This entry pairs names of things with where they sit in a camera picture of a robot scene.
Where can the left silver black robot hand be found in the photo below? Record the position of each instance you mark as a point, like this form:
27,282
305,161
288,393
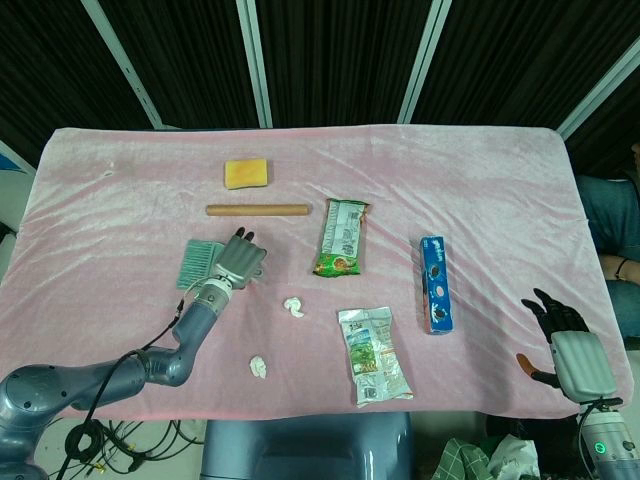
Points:
240,260

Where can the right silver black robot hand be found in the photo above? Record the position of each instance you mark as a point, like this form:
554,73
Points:
582,365

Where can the small teal hand broom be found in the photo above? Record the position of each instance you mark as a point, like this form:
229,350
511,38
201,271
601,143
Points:
195,260

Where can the white paper wad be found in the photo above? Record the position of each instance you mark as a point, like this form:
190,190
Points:
258,367
294,307

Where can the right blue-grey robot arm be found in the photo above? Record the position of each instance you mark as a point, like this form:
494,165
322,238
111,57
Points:
605,450

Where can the wooden rolling pin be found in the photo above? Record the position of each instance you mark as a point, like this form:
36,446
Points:
260,209

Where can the yellow green scouring sponge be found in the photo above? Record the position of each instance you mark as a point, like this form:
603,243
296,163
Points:
246,173

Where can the green snack packet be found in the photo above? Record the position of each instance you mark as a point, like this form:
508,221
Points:
342,235

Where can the crumpled white cloth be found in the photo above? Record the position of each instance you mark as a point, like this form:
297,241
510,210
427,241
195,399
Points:
510,457

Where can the pink velvet table cloth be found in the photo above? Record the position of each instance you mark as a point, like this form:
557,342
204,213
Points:
150,175

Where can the green checkered cloth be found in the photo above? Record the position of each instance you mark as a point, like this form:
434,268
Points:
460,462

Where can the white green snack bag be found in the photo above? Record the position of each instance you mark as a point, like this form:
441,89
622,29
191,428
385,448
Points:
372,355

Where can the blue cookie box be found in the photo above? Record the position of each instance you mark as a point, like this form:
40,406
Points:
437,280

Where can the blue-grey robot torso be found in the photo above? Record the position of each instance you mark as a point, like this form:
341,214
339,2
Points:
305,445

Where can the white frame post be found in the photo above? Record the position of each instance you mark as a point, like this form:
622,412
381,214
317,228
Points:
425,60
255,62
600,95
121,62

